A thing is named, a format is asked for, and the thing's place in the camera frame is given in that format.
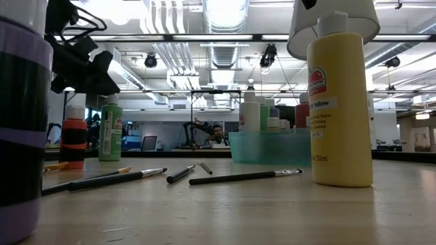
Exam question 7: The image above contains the background black frame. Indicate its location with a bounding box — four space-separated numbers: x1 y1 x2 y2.
58 87 436 120

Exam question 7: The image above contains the large pink paint bottle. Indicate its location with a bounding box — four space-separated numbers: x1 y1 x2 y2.
294 92 311 129

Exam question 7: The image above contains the grey background monitor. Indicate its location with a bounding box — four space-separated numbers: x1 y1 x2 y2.
140 135 159 152

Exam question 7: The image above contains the person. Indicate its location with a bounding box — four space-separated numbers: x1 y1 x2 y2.
206 124 231 148

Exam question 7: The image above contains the light green labelled paint bottle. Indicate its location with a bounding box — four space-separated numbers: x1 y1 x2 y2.
98 94 123 162

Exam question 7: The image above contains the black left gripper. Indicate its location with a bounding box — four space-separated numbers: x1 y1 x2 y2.
45 0 121 97

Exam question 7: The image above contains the black background monitor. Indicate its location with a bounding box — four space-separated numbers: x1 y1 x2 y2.
279 104 296 129

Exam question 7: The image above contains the short black handle paintbrush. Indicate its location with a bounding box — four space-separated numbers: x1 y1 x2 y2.
166 164 196 185

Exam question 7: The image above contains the long black handle paintbrush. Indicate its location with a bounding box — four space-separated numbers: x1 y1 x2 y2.
189 168 304 186

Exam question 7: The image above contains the white cylindrical appliance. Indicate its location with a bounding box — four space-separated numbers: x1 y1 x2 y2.
372 92 378 150

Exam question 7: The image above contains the white shade chrome table lamp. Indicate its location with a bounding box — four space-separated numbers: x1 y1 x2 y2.
286 0 381 62

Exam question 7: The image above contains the large green paint bottle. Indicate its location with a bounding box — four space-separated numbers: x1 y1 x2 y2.
260 95 271 131

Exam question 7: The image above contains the dark paintbrush with yellow end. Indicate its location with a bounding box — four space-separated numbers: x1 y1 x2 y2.
41 166 132 197

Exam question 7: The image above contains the orange bristle paintbrush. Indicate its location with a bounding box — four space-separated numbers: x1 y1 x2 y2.
196 161 214 176

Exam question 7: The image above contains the large white paint bottle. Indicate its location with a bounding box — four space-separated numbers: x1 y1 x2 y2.
238 91 262 133

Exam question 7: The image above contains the green translucent plastic bin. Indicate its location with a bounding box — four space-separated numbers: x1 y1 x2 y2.
228 129 313 168

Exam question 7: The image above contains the large purple paint bottle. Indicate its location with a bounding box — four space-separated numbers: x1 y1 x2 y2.
268 98 281 119

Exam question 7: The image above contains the black handle silver ferrule paintbrush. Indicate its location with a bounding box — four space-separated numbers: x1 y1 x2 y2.
67 167 168 193

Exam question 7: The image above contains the small red paint bottle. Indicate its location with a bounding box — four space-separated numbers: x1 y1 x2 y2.
59 104 88 170

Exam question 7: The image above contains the orange handle paintbrush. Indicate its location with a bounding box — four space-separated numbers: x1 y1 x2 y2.
43 161 71 173

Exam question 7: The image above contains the black overhead crossbar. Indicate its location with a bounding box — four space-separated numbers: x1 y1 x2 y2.
54 33 436 44

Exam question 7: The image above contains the silver ceiling duct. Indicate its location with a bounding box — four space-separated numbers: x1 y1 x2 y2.
202 0 251 71

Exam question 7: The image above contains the large bright yellow paint bottle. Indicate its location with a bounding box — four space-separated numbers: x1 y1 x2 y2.
306 10 374 189

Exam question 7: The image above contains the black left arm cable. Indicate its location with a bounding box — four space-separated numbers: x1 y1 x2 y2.
50 0 108 44

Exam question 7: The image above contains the small purple paint bottle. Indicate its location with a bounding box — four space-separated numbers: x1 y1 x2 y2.
0 0 55 245

